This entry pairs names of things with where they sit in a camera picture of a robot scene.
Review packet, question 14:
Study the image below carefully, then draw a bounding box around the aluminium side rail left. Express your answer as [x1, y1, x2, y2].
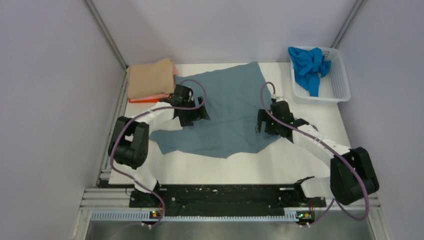
[96, 70, 128, 185]

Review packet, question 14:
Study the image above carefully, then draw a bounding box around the grey blue t shirt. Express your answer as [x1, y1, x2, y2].
[149, 62, 280, 159]

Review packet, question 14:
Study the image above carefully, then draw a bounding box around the pink folded t shirt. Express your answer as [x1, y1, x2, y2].
[129, 64, 180, 102]

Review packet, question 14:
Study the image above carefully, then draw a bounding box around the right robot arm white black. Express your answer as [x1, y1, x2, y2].
[255, 100, 380, 206]

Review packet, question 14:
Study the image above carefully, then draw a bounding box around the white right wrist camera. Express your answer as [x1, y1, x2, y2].
[271, 95, 287, 103]

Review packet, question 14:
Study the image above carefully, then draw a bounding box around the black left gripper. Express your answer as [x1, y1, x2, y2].
[179, 96, 210, 127]

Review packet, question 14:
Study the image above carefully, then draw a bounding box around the white slotted cable duct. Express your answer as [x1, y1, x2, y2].
[90, 210, 299, 222]

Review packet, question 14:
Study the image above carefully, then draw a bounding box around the aluminium frame post right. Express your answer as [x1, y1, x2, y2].
[331, 0, 368, 48]

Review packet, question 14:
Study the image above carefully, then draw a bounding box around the orange folded t shirt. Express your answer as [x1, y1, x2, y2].
[128, 94, 169, 103]

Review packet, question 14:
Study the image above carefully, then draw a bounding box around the aluminium frame post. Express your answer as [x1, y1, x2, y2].
[331, 0, 368, 48]
[82, 0, 128, 70]

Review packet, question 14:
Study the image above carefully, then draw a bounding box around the beige folded t shirt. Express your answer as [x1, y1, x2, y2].
[127, 57, 176, 100]

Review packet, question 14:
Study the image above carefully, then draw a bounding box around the white plastic laundry basket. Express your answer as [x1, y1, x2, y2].
[290, 46, 351, 105]

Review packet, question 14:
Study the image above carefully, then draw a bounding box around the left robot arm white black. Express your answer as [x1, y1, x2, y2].
[108, 84, 210, 207]

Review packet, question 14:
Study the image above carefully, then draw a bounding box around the bright blue t shirt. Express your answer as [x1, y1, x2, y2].
[288, 47, 332, 97]

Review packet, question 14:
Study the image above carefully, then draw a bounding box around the aluminium frame post left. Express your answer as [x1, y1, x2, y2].
[82, 0, 128, 70]

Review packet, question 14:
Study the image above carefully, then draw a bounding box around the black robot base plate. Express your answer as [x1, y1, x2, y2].
[129, 183, 327, 217]

